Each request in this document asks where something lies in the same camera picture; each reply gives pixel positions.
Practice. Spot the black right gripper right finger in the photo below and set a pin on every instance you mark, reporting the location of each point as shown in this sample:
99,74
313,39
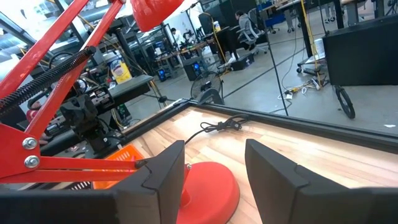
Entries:
311,202

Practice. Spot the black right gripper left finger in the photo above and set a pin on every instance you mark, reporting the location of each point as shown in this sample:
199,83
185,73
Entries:
93,207

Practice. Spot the orange plastic basket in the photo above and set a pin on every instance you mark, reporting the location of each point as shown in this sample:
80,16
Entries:
124,154

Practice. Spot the red desk lamp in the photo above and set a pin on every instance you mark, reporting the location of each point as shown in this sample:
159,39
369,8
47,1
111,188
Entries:
205,193

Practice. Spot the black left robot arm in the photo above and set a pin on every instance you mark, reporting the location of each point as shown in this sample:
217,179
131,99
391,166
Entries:
82,118

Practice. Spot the black office desk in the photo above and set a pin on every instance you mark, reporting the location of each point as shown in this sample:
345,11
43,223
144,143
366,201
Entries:
130,87

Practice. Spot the black table clamp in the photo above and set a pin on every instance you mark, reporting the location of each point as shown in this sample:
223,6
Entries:
211,96

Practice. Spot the black equipment box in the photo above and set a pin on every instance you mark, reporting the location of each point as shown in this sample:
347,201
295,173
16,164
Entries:
242,62

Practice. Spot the black cabinet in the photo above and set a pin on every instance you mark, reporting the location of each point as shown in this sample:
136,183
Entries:
363,53

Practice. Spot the black floor fan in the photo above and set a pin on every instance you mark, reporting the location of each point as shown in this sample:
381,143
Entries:
205,82

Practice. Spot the black computer tower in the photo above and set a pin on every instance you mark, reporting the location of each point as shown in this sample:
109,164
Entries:
192,68

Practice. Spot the white office chair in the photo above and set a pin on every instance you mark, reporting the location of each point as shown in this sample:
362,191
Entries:
253,35

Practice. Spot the person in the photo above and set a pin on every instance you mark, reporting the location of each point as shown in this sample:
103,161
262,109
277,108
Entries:
245,25
176,35

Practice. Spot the black aluminium table frame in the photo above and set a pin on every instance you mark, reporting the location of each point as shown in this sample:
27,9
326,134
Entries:
311,126

